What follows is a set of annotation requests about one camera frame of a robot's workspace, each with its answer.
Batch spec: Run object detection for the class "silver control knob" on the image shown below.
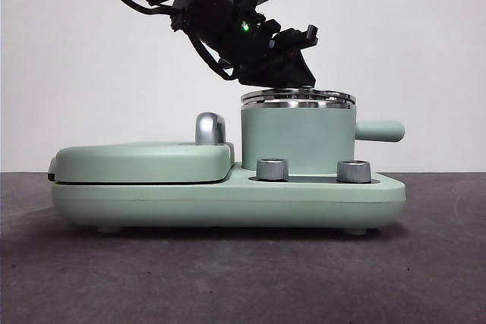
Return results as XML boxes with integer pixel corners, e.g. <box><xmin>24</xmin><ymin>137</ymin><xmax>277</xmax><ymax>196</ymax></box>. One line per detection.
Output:
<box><xmin>256</xmin><ymin>157</ymin><xmax>290</xmax><ymax>181</ymax></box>
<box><xmin>336</xmin><ymin>159</ymin><xmax>373</xmax><ymax>184</ymax></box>

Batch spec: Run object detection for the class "glass pot lid green knob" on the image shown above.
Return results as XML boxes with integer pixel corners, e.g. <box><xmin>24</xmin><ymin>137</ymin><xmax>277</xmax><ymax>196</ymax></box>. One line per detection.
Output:
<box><xmin>241</xmin><ymin>87</ymin><xmax>355</xmax><ymax>108</ymax></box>

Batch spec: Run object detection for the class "green breakfast machine base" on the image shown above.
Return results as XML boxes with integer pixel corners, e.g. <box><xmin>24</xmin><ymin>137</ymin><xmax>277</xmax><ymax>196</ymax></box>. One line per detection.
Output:
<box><xmin>51</xmin><ymin>160</ymin><xmax>408</xmax><ymax>235</ymax></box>

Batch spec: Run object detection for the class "green steamer pot with handle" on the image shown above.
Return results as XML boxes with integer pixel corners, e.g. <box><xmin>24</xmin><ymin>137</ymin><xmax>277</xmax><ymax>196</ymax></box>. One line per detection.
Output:
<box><xmin>241</xmin><ymin>98</ymin><xmax>406</xmax><ymax>174</ymax></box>

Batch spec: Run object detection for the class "green grill lid chrome handle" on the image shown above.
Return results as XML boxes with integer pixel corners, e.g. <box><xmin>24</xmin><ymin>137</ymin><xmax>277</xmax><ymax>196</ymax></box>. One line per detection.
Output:
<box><xmin>47</xmin><ymin>112</ymin><xmax>236</xmax><ymax>184</ymax></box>

